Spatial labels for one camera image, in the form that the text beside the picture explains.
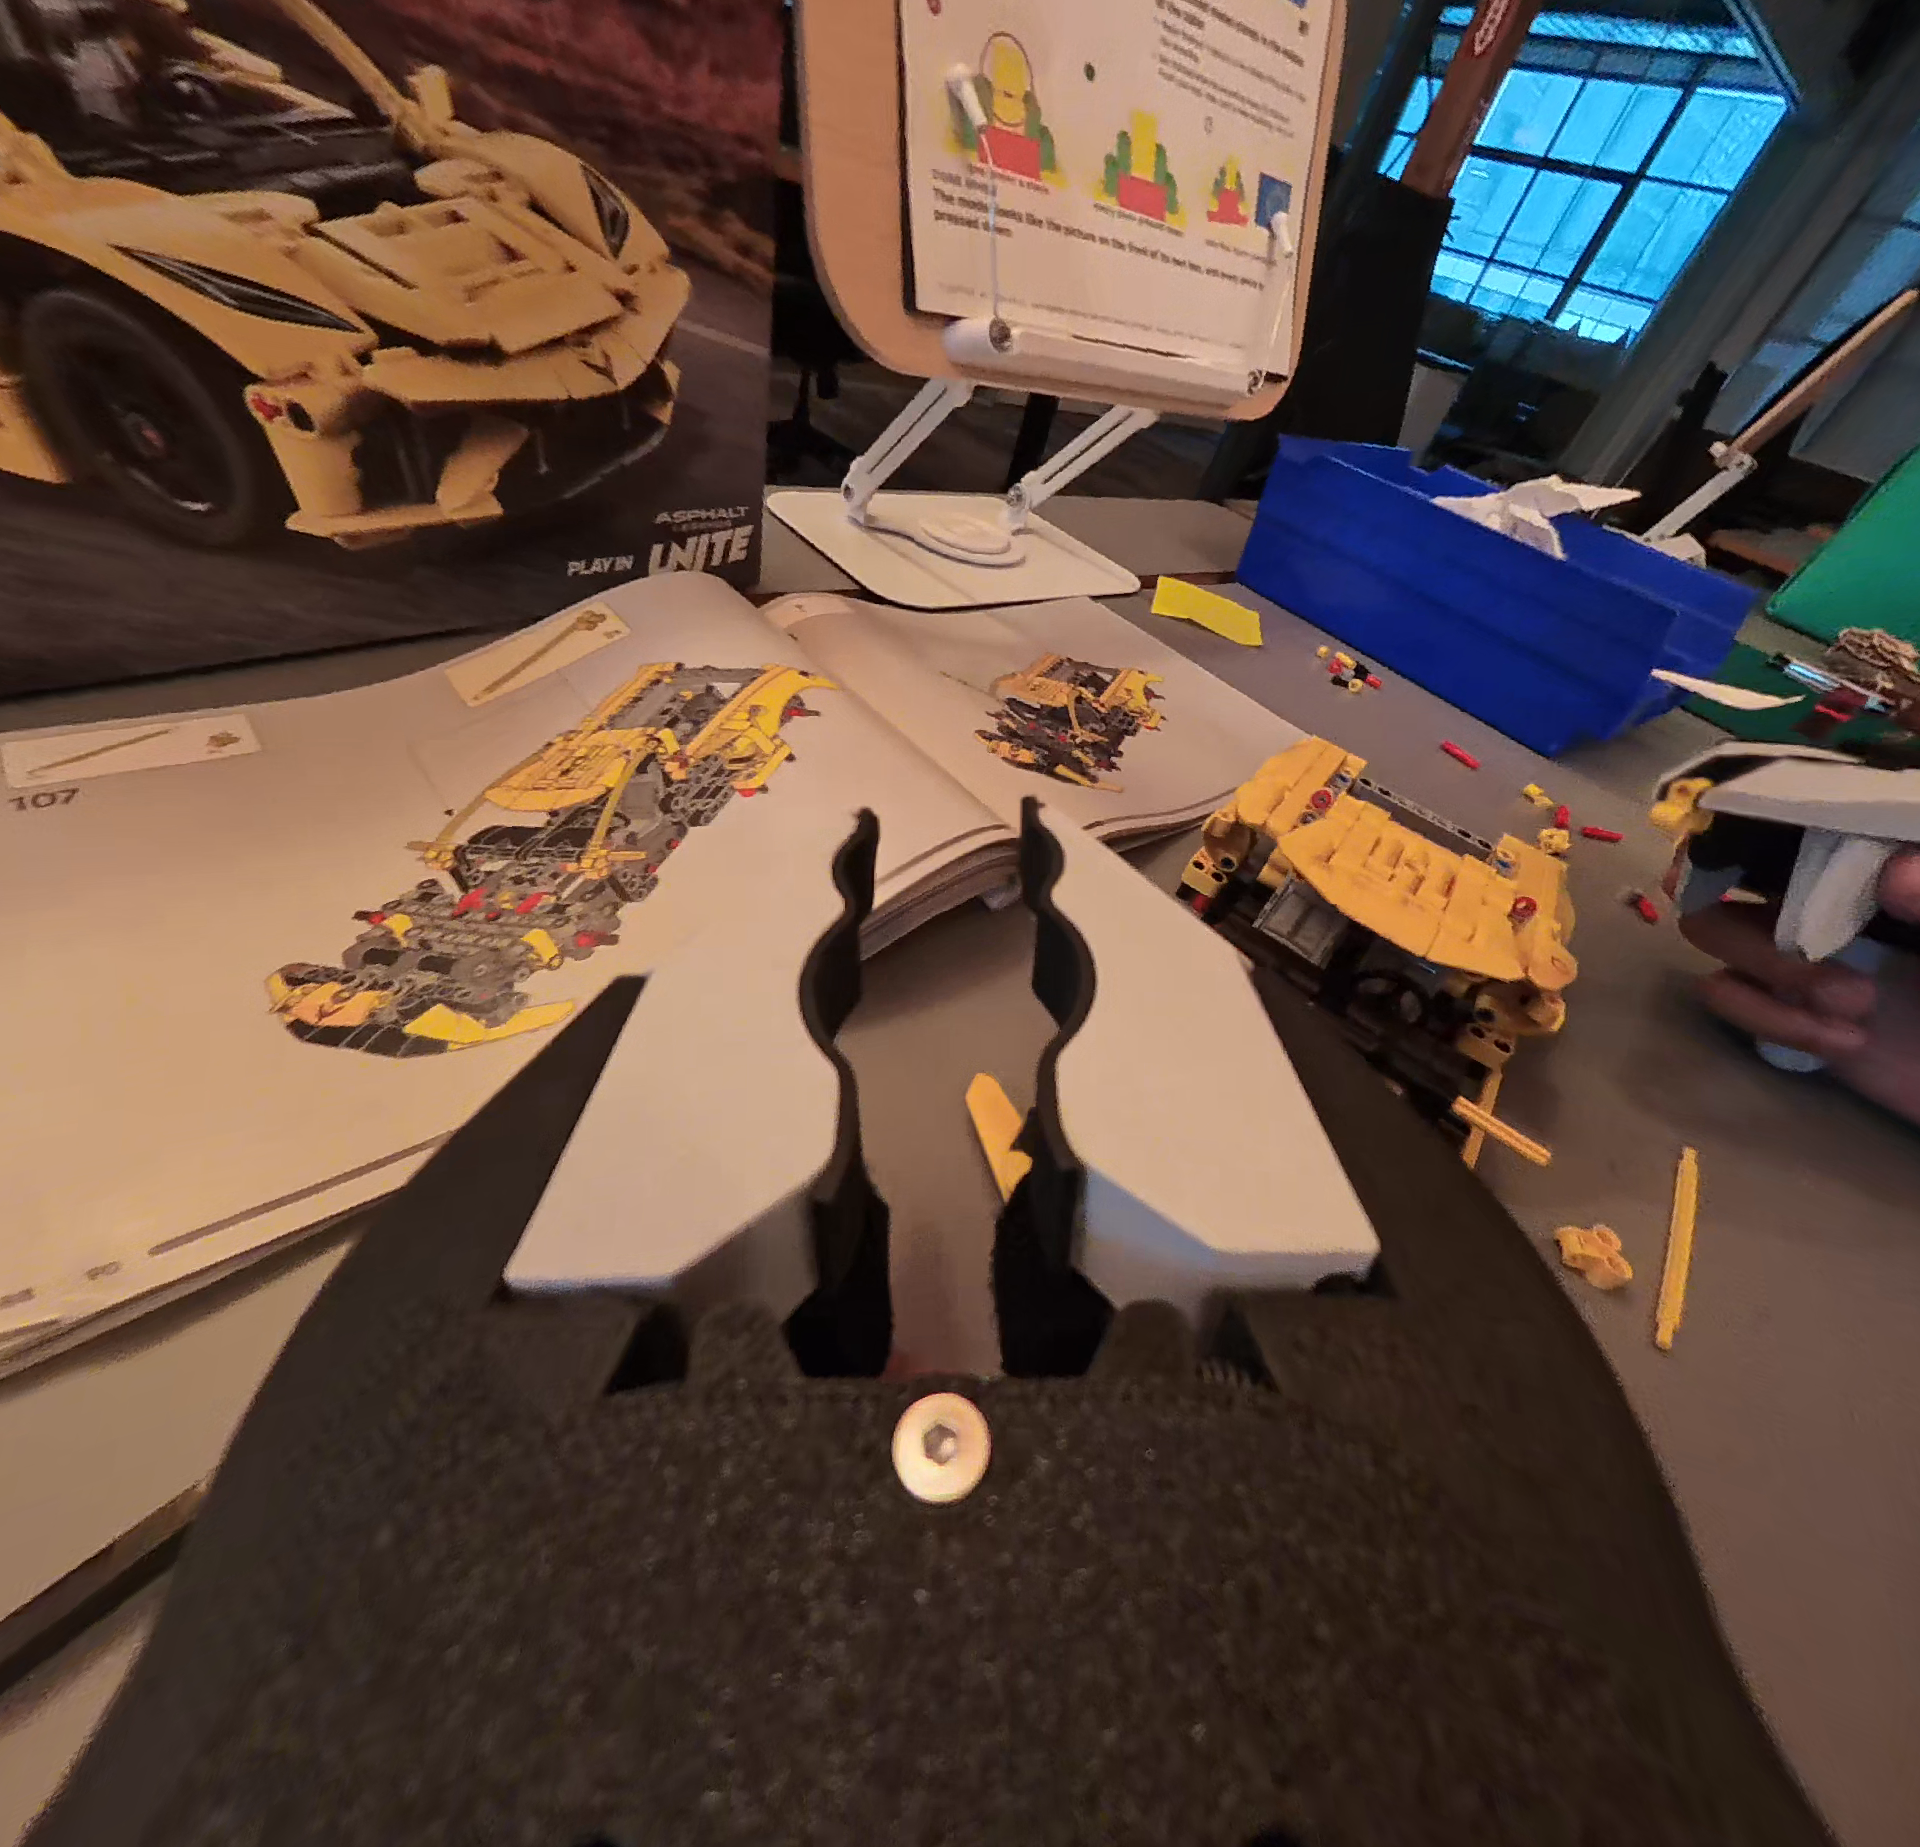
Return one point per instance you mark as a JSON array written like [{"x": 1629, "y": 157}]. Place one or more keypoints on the thin yellow axle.
[{"x": 1677, "y": 1249}]

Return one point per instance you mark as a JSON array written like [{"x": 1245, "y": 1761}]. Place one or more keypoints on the green box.
[{"x": 1861, "y": 574}]

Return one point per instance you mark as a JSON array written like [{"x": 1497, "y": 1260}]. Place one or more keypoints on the scattered small brick pins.
[{"x": 1553, "y": 839}]

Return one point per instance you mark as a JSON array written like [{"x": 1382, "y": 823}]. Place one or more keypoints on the yellow paper sheet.
[{"x": 1206, "y": 610}]

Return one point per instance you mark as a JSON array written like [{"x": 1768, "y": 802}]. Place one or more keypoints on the white sign stand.
[{"x": 855, "y": 153}]

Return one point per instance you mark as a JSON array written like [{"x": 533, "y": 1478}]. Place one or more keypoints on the yellow brick connector piece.
[
  {"x": 1590, "y": 1258},
  {"x": 1677, "y": 805}
]

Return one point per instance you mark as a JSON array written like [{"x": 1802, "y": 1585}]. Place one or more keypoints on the crumpled white paper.
[{"x": 1530, "y": 514}]

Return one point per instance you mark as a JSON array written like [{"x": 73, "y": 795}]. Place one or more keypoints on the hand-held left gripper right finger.
[{"x": 1216, "y": 1128}]

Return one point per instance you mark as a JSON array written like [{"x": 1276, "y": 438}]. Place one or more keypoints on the white desk stand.
[{"x": 1681, "y": 514}]

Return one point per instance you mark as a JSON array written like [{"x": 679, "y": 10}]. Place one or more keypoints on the yellow toy brick car model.
[{"x": 1396, "y": 858}]

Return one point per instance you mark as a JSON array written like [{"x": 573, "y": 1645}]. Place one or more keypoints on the person's right hand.
[{"x": 1831, "y": 1014}]

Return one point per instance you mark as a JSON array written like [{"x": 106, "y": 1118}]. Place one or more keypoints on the black toy set box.
[{"x": 450, "y": 559}]

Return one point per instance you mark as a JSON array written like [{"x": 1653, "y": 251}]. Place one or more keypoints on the grey desk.
[{"x": 1725, "y": 1429}]

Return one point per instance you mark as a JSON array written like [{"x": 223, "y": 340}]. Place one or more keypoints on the instruction booklet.
[{"x": 225, "y": 1128}]

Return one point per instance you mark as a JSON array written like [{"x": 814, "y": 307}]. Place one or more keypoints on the blue plastic bin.
[{"x": 1425, "y": 604}]

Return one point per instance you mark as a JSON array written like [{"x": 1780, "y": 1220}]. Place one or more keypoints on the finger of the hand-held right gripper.
[{"x": 1815, "y": 798}]

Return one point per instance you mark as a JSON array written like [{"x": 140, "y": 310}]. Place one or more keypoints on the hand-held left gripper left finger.
[{"x": 676, "y": 1128}]

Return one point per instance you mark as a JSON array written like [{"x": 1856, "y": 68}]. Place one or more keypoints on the yellow axle with black connector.
[{"x": 992, "y": 1128}]

